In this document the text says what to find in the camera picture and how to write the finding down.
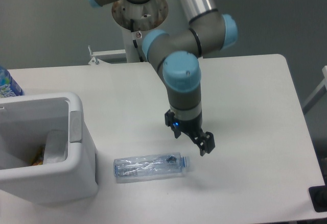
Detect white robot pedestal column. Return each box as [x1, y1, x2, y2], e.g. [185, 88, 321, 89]
[111, 0, 169, 63]

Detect white frame at right edge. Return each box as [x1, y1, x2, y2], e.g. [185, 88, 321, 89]
[302, 66, 326, 115]

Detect blue labelled water bottle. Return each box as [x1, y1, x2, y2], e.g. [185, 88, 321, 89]
[1, 66, 24, 98]

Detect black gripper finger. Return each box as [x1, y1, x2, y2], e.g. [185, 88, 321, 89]
[189, 130, 215, 157]

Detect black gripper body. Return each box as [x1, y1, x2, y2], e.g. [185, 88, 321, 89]
[165, 110, 204, 139]

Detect colourful snack wrappers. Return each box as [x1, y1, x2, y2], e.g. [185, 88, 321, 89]
[31, 145, 45, 166]

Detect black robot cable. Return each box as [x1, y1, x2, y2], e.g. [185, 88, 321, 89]
[129, 18, 145, 63]

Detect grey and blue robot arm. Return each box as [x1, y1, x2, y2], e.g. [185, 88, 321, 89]
[88, 0, 238, 155]

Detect white paper wrapper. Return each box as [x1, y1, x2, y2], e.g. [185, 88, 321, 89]
[43, 130, 68, 164]

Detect white plastic trash can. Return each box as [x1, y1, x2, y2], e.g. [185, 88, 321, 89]
[1, 92, 98, 204]

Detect black clamp at table edge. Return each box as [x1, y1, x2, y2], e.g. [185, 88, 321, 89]
[309, 185, 326, 213]

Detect clear crushed plastic bottle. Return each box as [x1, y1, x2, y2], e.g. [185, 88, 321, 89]
[113, 153, 190, 183]

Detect white metal base frame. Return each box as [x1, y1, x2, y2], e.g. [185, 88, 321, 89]
[88, 45, 127, 65]

